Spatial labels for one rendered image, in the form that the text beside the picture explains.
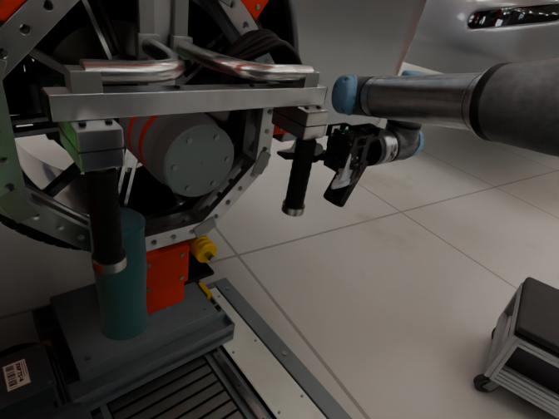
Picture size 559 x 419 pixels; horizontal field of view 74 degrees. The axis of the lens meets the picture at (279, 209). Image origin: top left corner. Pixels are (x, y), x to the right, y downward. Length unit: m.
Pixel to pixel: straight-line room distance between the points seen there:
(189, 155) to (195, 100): 0.11
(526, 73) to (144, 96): 0.44
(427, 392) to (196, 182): 1.16
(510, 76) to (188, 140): 0.43
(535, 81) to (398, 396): 1.16
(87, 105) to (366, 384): 1.24
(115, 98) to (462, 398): 1.43
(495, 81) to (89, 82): 0.46
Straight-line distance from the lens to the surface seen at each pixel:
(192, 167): 0.62
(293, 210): 0.70
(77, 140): 0.46
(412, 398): 1.48
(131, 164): 0.86
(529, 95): 0.50
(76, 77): 0.47
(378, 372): 1.49
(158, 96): 0.50
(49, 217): 0.75
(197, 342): 1.22
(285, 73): 0.60
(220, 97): 0.54
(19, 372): 0.89
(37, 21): 0.65
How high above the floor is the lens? 1.11
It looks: 30 degrees down
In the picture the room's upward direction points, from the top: 10 degrees clockwise
